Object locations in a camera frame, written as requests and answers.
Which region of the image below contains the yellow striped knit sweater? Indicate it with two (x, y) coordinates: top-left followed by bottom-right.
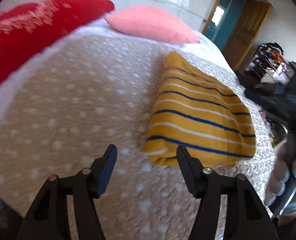
(143, 52), (256, 167)

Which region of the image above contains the pink pillow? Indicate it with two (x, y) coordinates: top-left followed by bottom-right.
(105, 5), (199, 44)

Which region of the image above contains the beige dotted quilt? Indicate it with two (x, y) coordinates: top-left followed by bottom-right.
(0, 33), (276, 240)

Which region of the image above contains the cluttered clothes rack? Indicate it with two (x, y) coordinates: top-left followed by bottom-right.
(244, 42), (286, 79)

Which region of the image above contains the white gloved right hand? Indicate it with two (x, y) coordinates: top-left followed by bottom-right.
(264, 137), (296, 218)

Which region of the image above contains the teal wooden door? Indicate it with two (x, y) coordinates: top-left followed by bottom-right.
(202, 0), (272, 72)

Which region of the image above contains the red embroidered pillow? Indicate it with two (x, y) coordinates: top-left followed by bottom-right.
(0, 0), (115, 85)

